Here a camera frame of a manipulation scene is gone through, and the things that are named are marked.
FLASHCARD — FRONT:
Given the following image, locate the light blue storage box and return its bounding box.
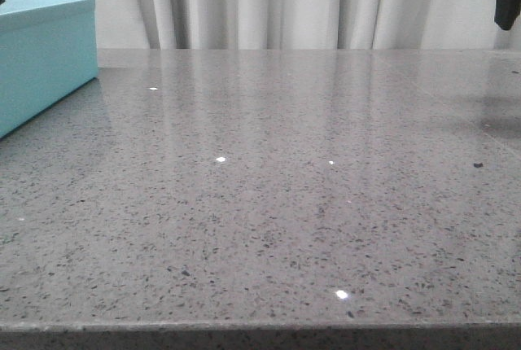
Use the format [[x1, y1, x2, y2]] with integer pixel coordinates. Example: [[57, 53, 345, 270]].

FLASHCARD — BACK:
[[1, 0, 99, 135]]

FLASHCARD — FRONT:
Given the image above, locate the grey pleated curtain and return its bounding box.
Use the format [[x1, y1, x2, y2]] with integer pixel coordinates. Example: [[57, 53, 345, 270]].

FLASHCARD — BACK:
[[0, 0, 521, 50]]

